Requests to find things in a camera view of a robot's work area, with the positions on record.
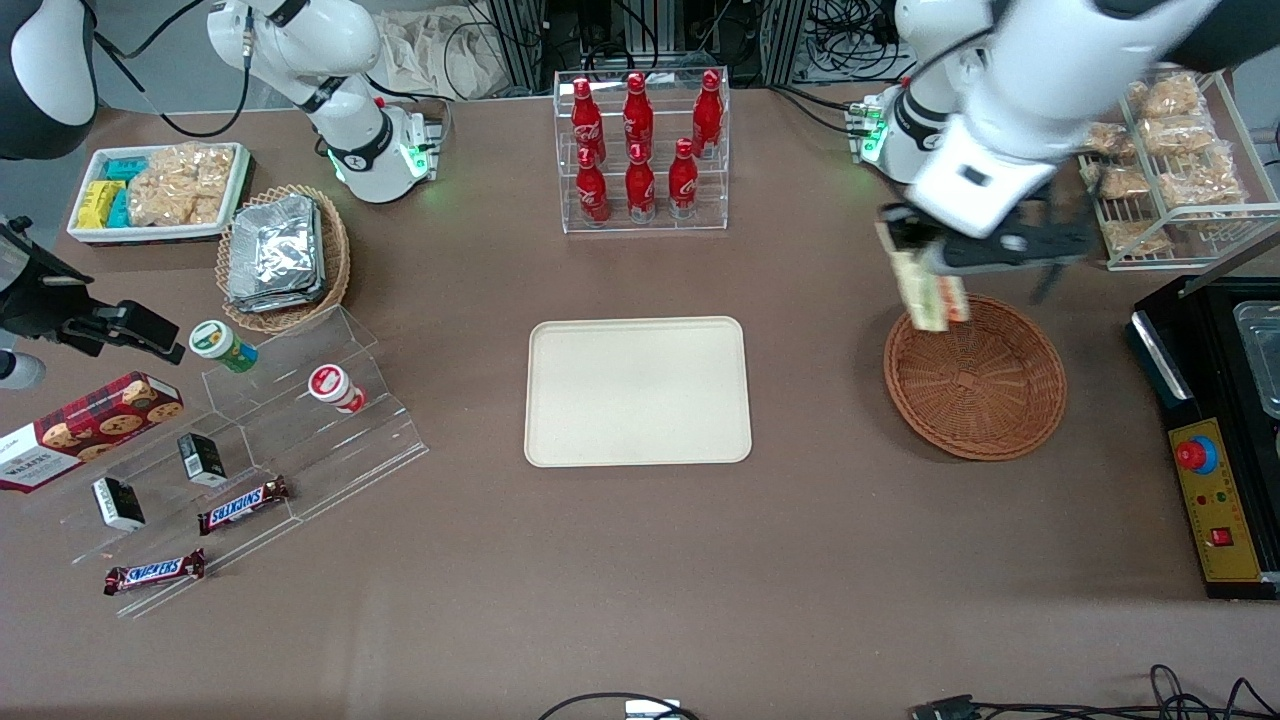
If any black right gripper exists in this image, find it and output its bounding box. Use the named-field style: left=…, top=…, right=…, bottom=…
left=0, top=215, right=187, bottom=365

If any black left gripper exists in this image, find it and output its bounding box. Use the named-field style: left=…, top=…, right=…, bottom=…
left=878, top=203, right=1098, bottom=278

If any triangle sandwich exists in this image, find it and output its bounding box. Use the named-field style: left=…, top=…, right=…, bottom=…
left=876, top=222, right=971, bottom=334

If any white rectangular snack tray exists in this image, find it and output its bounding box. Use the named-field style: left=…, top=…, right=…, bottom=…
left=67, top=142, right=253, bottom=245

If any round brown wicker basket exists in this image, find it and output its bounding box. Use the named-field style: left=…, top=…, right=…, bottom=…
left=883, top=293, right=1068, bottom=462

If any oval light wicker basket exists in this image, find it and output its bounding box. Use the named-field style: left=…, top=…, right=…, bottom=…
left=216, top=184, right=352, bottom=335

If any beige plastic tray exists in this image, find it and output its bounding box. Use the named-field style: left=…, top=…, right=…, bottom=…
left=525, top=316, right=753, bottom=468

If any red tartan cookie box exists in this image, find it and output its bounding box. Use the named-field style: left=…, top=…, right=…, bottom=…
left=0, top=371, right=186, bottom=493

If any green lidded snack cup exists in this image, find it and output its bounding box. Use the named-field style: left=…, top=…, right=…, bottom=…
left=189, top=320, right=259, bottom=374

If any yellow snack packet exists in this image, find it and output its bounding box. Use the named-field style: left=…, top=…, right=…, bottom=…
left=76, top=180, right=126, bottom=230

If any clear acrylic stepped riser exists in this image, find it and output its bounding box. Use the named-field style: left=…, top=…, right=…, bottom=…
left=200, top=305, right=431, bottom=526
left=20, top=400, right=301, bottom=619

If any small black box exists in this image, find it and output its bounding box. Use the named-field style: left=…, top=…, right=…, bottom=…
left=177, top=432, right=228, bottom=488
left=92, top=476, right=147, bottom=532

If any clear bag of rice crackers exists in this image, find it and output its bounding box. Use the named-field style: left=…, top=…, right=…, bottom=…
left=126, top=142, right=238, bottom=228

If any silver foil packet stack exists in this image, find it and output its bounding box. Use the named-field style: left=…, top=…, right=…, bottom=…
left=226, top=194, right=327, bottom=314

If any brown Snickers bar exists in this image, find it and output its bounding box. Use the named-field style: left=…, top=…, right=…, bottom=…
left=197, top=476, right=292, bottom=536
left=103, top=548, right=207, bottom=597

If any red lidded snack cup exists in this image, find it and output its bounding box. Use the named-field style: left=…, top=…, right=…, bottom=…
left=307, top=364, right=367, bottom=415

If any red cola bottle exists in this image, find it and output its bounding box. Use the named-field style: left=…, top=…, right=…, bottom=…
left=625, top=142, right=658, bottom=223
left=570, top=77, right=607, bottom=166
left=692, top=69, right=725, bottom=159
left=667, top=138, right=700, bottom=220
left=575, top=147, right=611, bottom=227
left=622, top=72, right=656, bottom=161

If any clear acrylic bottle rack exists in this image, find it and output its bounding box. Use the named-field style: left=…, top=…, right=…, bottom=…
left=553, top=68, right=731, bottom=235

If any black countertop machine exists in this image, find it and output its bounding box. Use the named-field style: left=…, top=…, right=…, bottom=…
left=1128, top=275, right=1280, bottom=601

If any steel pan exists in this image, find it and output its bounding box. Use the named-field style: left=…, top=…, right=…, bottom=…
left=1232, top=300, right=1280, bottom=421

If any yellow control panel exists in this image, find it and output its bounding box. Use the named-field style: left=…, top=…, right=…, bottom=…
left=1168, top=417, right=1264, bottom=585

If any cream cloth bag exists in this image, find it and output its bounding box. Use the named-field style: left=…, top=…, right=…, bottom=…
left=375, top=8, right=511, bottom=101

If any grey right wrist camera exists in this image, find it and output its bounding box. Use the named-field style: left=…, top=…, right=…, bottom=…
left=0, top=350, right=47, bottom=392

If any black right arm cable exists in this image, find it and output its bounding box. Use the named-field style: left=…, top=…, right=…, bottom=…
left=93, top=0, right=253, bottom=140

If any white wire snack rack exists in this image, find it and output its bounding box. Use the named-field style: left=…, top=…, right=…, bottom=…
left=1078, top=65, right=1280, bottom=273

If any black cable with plug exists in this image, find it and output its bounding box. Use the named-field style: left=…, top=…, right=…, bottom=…
left=908, top=664, right=1280, bottom=720

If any black looped cable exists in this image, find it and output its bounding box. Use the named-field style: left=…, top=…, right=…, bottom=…
left=538, top=692, right=701, bottom=720

